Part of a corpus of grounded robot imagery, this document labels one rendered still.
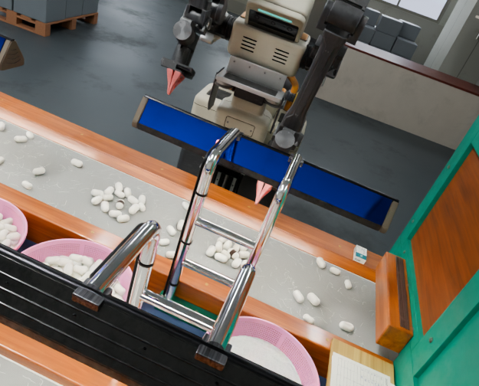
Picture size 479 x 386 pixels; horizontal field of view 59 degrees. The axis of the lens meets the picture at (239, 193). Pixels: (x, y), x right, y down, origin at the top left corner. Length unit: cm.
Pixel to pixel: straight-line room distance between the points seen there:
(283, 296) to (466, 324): 44
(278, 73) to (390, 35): 597
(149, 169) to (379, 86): 451
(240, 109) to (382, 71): 401
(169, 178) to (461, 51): 637
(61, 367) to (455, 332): 73
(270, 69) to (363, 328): 95
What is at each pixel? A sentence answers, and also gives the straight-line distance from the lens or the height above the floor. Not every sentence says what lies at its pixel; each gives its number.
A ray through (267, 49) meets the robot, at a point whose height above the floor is 116.
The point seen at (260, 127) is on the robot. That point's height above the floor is 87.
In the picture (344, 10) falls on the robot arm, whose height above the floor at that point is 140.
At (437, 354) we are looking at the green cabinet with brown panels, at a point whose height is 92.
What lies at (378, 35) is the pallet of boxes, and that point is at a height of 74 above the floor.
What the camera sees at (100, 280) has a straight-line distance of 51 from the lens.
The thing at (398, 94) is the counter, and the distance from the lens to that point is 569.
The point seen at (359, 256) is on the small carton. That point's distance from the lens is 135.
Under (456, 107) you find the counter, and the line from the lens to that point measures 585.
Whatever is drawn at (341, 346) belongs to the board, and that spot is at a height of 78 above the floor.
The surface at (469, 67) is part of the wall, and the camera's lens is 745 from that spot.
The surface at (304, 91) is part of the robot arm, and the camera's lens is 121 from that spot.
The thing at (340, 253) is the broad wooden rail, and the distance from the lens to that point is 135.
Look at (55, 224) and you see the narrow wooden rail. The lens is 113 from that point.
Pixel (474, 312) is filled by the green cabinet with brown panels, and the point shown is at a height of 105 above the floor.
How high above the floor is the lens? 149
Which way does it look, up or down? 31 degrees down
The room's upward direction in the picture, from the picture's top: 20 degrees clockwise
